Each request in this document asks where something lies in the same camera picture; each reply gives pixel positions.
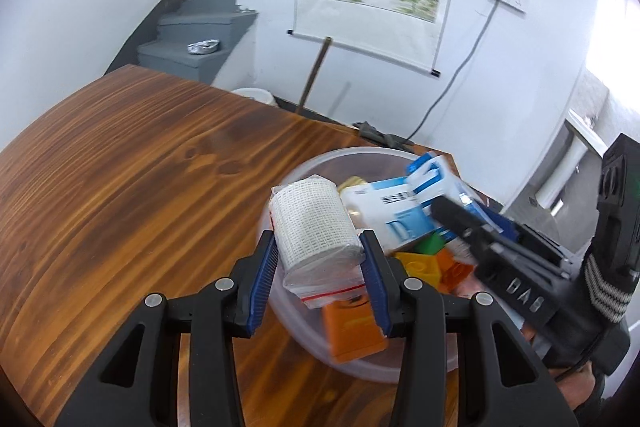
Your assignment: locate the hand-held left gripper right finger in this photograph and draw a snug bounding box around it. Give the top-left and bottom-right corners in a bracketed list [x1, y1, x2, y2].
[359, 229, 578, 427]

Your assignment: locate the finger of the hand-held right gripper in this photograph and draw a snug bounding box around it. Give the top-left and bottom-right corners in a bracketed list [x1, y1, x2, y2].
[430, 197, 506, 258]
[477, 206, 573, 275]

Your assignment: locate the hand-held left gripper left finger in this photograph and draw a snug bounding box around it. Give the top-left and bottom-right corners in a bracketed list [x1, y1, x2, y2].
[54, 229, 281, 427]

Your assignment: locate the green toy brick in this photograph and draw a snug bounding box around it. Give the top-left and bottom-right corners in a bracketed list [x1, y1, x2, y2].
[411, 231, 447, 256]

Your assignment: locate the orange tube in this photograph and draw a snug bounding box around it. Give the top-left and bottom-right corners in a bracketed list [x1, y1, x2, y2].
[321, 294, 390, 364]

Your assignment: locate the yellow toy brick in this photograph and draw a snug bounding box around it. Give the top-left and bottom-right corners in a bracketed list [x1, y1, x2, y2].
[392, 251, 453, 293]

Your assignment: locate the clear plastic container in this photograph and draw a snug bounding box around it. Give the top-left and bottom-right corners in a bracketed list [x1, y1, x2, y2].
[257, 147, 481, 383]

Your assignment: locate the small orange toy brick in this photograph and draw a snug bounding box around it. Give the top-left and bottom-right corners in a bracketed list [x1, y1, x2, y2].
[439, 257, 476, 294]

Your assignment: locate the white bandage roll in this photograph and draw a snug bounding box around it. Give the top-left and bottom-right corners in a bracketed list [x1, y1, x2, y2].
[269, 176, 371, 309]

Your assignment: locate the white blue medicine box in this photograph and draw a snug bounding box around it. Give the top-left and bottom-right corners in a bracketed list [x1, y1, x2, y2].
[341, 177, 441, 253]

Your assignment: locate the small yellow packet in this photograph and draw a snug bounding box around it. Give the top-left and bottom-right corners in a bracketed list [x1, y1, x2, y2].
[340, 176, 366, 198]

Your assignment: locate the grey cloth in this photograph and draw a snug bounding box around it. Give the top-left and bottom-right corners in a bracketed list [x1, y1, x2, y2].
[352, 120, 416, 148]

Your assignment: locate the wooden desk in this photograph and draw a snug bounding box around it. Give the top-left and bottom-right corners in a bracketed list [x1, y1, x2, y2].
[0, 63, 496, 427]

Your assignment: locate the white bucket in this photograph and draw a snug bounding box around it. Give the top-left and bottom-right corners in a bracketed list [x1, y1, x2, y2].
[231, 87, 275, 106]

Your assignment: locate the wooden stick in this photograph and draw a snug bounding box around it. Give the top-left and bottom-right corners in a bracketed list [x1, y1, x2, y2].
[295, 36, 333, 115]

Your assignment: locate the crumpled foil tray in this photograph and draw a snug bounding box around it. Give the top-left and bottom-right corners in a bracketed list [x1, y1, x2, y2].
[186, 38, 221, 56]

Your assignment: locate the grey staircase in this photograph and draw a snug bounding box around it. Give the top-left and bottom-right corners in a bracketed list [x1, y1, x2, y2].
[102, 0, 261, 88]

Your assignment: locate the grey power cable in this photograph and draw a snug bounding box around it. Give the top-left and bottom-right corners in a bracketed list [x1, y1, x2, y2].
[406, 0, 501, 142]

